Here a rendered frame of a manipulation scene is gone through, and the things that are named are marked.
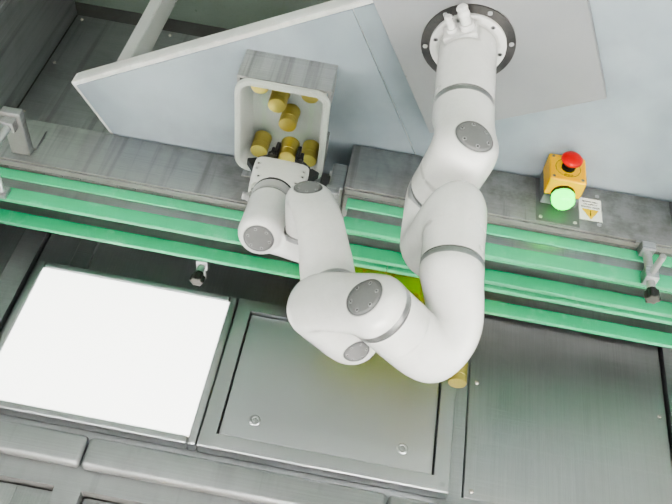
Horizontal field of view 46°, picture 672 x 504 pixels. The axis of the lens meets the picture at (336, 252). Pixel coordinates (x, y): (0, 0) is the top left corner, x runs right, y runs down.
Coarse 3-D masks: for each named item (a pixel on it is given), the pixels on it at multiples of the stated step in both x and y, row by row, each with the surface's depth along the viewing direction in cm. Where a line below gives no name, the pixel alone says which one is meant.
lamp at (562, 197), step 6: (558, 186) 148; (564, 186) 148; (552, 192) 149; (558, 192) 148; (564, 192) 147; (570, 192) 147; (552, 198) 148; (558, 198) 147; (564, 198) 147; (570, 198) 147; (552, 204) 149; (558, 204) 148; (564, 204) 148; (570, 204) 148
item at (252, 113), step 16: (240, 80) 140; (256, 80) 139; (240, 96) 142; (256, 96) 151; (320, 96) 139; (240, 112) 145; (256, 112) 154; (272, 112) 153; (304, 112) 152; (320, 112) 151; (240, 128) 148; (256, 128) 157; (272, 128) 156; (304, 128) 155; (320, 128) 154; (240, 144) 151; (272, 144) 159; (320, 144) 148; (240, 160) 155; (320, 160) 151; (320, 176) 154
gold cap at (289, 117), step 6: (288, 108) 150; (294, 108) 150; (282, 114) 149; (288, 114) 149; (294, 114) 149; (282, 120) 148; (288, 120) 148; (294, 120) 149; (282, 126) 150; (288, 126) 149; (294, 126) 149
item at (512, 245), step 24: (360, 216) 149; (384, 216) 149; (504, 240) 148; (528, 240) 149; (552, 240) 149; (576, 240) 150; (528, 264) 146; (552, 264) 145; (576, 264) 146; (600, 264) 147; (624, 264) 148
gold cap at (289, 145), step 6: (288, 138) 151; (294, 138) 151; (282, 144) 151; (288, 144) 150; (294, 144) 151; (282, 150) 149; (288, 150) 149; (294, 150) 150; (282, 156) 150; (288, 156) 150; (294, 156) 149
